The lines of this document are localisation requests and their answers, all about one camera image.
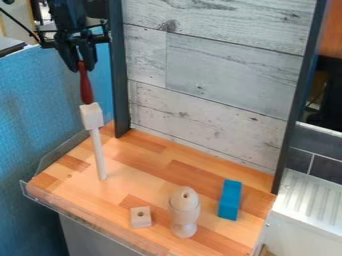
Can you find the dark grey post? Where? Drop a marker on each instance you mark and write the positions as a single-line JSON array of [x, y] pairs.
[[297, 100], [118, 66]]

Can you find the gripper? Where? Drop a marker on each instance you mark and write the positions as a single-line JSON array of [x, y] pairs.
[[67, 31]]

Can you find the white cube block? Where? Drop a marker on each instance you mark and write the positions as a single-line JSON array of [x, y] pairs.
[[91, 116]]

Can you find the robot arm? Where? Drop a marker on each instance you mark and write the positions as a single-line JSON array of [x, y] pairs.
[[67, 10]]

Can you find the wooden egg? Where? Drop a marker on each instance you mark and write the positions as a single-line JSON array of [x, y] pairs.
[[184, 198]]

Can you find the white rod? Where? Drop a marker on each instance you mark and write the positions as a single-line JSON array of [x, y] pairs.
[[99, 153]]

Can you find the blue block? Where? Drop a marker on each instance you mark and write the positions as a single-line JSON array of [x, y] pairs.
[[230, 199]]

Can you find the small wooden block with hole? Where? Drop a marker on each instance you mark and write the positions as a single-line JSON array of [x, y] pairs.
[[141, 217]]

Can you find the red brown roller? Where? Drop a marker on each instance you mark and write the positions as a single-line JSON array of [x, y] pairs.
[[85, 85]]

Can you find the white ribbed panel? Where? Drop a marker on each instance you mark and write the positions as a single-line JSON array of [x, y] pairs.
[[311, 201]]

